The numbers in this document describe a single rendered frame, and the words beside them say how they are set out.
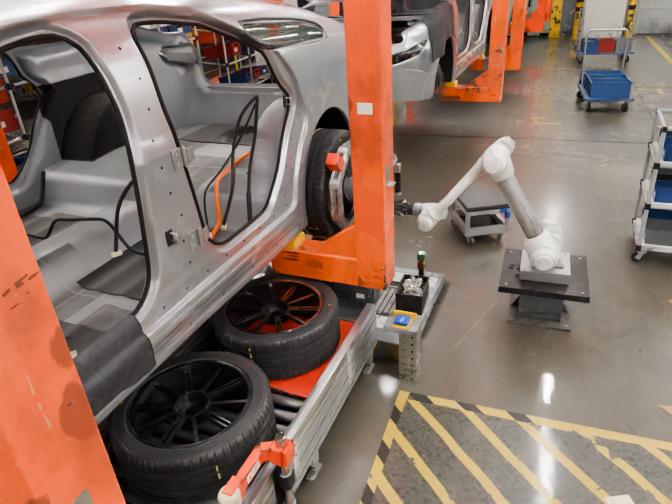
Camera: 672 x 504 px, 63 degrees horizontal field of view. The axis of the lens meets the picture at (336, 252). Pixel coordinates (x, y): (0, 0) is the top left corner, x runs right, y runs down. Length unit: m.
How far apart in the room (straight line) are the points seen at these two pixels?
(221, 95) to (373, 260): 2.49
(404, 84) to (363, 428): 3.73
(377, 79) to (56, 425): 1.86
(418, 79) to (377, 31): 3.31
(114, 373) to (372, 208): 1.39
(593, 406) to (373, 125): 1.78
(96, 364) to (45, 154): 2.21
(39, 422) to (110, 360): 0.92
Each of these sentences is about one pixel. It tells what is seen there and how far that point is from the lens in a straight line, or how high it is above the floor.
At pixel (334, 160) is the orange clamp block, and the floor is 1.10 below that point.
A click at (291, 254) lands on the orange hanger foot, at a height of 0.66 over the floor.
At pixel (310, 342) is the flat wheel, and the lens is 2.66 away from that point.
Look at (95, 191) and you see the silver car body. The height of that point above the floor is 0.93.
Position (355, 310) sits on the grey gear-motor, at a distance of 3.27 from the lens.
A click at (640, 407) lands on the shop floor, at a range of 3.21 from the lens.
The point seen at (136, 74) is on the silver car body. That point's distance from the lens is 2.05.
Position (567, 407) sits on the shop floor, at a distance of 3.09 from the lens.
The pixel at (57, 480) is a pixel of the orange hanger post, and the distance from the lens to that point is 1.19.
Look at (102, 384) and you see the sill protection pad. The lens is 1.97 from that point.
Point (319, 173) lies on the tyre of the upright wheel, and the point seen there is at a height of 1.02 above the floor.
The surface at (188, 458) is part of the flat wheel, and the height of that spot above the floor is 0.50.
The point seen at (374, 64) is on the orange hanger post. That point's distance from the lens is 2.46.
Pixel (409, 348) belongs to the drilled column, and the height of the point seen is 0.23.
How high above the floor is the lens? 2.06
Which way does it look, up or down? 28 degrees down
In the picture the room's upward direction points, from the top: 4 degrees counter-clockwise
